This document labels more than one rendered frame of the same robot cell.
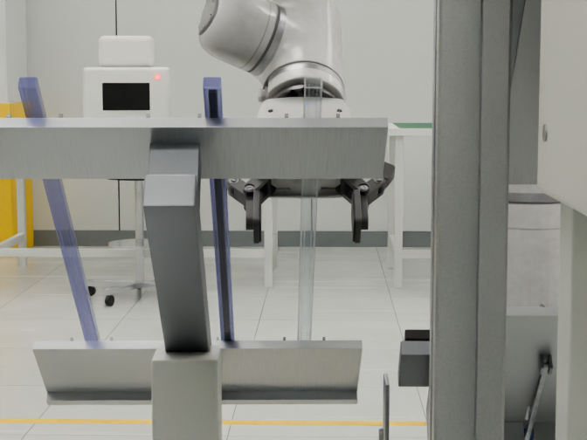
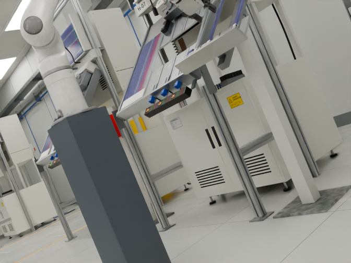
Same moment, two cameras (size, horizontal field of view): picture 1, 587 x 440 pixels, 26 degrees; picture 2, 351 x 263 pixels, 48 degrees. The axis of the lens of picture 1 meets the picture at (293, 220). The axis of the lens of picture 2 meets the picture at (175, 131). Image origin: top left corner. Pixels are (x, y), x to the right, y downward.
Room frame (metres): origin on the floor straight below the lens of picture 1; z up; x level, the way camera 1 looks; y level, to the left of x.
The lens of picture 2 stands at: (2.54, 1.06, 0.49)
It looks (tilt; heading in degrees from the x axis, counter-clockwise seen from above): 0 degrees down; 229
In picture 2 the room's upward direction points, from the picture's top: 23 degrees counter-clockwise
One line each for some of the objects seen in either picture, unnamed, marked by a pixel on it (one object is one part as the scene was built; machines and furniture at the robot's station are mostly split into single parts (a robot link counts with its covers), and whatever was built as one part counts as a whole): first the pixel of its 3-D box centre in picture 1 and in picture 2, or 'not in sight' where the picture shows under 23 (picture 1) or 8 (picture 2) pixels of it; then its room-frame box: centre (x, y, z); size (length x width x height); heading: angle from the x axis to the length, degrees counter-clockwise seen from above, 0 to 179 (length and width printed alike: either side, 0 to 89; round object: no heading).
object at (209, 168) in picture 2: not in sight; (252, 133); (0.61, -0.47, 0.31); 0.70 x 0.65 x 0.62; 89
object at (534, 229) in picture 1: (526, 264); (67, 96); (1.77, -0.33, 0.79); 0.19 x 0.19 x 0.18
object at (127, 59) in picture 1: (127, 80); not in sight; (6.69, 0.87, 1.03); 0.44 x 0.37 x 0.46; 94
